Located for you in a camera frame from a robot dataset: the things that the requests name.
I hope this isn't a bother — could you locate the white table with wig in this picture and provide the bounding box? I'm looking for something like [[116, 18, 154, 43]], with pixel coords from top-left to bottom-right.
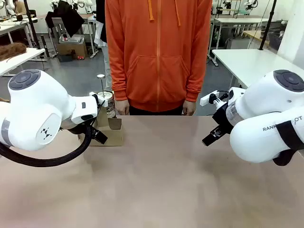
[[0, 48, 46, 77]]

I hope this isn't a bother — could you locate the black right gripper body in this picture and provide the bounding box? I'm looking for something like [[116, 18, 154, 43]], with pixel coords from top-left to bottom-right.
[[212, 104, 238, 135]]

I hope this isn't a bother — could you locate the person's right hand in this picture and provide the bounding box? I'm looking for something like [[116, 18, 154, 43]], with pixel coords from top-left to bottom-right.
[[115, 100, 131, 116]]

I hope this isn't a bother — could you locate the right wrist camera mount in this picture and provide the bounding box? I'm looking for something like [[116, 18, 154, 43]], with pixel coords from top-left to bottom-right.
[[200, 91, 229, 107]]

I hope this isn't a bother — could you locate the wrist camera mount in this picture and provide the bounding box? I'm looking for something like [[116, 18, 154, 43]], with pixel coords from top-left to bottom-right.
[[89, 92, 105, 107], [200, 91, 229, 107]]

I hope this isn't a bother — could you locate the black stand pole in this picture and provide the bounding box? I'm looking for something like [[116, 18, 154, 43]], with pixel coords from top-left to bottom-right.
[[258, 0, 277, 51], [23, 0, 41, 50]]

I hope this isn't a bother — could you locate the light wooden table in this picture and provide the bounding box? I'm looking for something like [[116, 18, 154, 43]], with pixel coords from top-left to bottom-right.
[[242, 30, 271, 46]]

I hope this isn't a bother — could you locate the black jacket on chair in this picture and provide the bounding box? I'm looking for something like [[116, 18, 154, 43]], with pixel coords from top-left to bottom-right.
[[45, 0, 86, 38]]

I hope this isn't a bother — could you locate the person's right forearm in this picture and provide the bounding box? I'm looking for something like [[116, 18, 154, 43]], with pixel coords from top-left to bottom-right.
[[109, 54, 130, 102]]

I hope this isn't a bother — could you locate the right arm black cable sleeve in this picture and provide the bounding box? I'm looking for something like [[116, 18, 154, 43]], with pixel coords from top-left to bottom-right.
[[272, 120, 304, 167]]

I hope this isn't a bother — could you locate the left arm black cable sleeve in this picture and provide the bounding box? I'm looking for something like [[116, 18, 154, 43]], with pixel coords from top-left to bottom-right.
[[0, 123, 94, 168]]

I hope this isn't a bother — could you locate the glass metal french press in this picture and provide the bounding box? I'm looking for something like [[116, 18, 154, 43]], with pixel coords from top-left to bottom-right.
[[96, 74, 117, 119]]

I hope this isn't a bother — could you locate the person in brown clothes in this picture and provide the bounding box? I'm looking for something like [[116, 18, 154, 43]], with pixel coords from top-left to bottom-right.
[[12, 0, 27, 14]]

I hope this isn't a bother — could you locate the person in black top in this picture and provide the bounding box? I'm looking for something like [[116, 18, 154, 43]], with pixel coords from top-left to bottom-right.
[[94, 0, 113, 92]]

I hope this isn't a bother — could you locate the large white table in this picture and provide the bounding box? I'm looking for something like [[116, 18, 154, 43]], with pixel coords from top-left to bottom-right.
[[211, 48, 304, 90]]

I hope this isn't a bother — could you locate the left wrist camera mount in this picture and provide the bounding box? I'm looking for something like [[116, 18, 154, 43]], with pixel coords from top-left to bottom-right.
[[89, 92, 105, 107]]

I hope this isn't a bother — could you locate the arm black cable sleeve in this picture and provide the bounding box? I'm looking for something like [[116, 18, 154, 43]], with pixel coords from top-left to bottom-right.
[[272, 120, 304, 167], [0, 123, 94, 168]]

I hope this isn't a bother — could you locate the grey white flat box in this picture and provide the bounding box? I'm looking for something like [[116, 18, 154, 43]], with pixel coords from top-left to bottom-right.
[[58, 34, 85, 45]]

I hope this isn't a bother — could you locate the person's left hand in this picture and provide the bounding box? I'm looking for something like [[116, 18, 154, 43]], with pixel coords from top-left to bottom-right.
[[181, 101, 197, 116]]

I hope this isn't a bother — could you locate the short black post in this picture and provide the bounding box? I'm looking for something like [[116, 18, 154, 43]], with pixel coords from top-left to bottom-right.
[[40, 35, 51, 58]]

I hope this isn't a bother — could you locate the brown cardboard box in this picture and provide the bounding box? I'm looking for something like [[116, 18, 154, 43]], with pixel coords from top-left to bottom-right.
[[57, 42, 88, 59]]

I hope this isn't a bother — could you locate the person in orange hoodie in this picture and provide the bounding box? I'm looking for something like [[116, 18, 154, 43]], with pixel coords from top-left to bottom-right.
[[104, 0, 213, 116]]

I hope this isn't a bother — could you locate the person's left forearm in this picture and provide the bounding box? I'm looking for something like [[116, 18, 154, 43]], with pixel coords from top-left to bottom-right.
[[184, 54, 207, 103]]

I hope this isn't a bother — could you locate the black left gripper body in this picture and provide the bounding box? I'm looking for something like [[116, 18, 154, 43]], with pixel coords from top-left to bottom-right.
[[62, 120, 95, 136]]

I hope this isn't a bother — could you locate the brown hairy wig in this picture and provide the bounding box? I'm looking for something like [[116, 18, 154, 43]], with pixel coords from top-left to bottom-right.
[[0, 42, 27, 61]]

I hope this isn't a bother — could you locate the brown cardboard cup carrier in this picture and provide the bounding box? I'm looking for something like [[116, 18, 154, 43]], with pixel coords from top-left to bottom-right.
[[79, 108, 124, 147]]

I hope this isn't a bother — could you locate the white desk with grey legs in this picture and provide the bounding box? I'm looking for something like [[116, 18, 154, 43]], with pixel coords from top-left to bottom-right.
[[212, 15, 288, 49]]

